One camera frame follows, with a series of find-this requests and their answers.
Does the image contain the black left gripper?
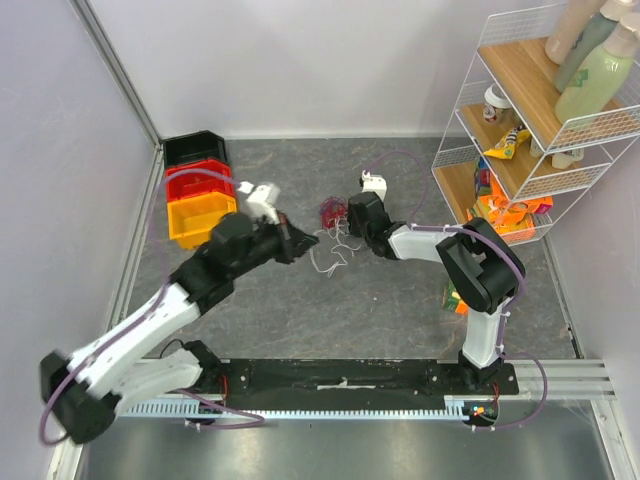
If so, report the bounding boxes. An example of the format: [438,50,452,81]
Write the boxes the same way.
[230,210,319,279]

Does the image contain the red thin cable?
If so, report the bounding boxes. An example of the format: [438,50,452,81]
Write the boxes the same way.
[317,195,351,230]

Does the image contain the white thin cable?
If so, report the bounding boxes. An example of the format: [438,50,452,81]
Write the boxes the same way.
[309,212,366,277]

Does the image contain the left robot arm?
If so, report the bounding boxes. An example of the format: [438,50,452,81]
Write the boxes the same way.
[39,211,319,446]

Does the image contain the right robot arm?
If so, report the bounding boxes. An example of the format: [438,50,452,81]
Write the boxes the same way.
[347,192,526,394]

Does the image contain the yellow plastic bin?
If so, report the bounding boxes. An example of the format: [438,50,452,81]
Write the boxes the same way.
[167,192,237,250]

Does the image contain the green orange box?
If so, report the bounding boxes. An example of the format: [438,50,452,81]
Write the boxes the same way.
[442,281,469,315]

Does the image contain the red plastic bin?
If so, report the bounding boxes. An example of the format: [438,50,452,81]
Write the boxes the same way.
[165,158,235,202]

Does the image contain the colourful small carton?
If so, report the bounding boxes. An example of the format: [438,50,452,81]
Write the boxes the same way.
[474,155,493,198]

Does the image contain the black plastic bin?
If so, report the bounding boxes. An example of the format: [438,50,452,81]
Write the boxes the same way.
[163,130,230,169]

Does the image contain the orange snack boxes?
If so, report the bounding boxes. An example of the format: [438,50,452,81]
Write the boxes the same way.
[466,175,554,243]

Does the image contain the yellow snack bag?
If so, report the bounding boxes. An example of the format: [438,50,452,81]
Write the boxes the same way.
[483,124,531,160]

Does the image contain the paper coffee cup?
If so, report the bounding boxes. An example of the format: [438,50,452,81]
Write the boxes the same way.
[483,83,511,124]

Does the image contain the small white bottle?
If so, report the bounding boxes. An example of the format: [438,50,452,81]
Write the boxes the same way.
[529,141,584,170]

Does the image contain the green lotion bottle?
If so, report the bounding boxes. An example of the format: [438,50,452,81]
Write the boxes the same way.
[555,12,639,130]

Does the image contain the beige bottle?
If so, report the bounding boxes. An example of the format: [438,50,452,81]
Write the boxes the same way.
[545,0,604,65]

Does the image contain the grey green bottle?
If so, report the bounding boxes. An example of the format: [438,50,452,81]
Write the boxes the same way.
[554,0,637,93]

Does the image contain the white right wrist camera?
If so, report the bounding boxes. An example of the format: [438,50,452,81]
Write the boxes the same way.
[360,170,388,201]

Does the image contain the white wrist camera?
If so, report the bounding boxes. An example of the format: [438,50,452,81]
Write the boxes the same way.
[237,181,280,224]
[360,170,388,201]

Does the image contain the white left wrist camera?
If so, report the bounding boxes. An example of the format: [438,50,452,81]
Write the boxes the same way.
[237,181,280,224]

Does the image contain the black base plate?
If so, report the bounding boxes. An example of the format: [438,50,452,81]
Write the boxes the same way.
[186,359,519,411]

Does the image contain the slotted cable duct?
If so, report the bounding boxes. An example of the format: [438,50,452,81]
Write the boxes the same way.
[92,395,476,420]

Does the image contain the white wire shelf rack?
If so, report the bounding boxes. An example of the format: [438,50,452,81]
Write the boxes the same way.
[432,4,639,245]

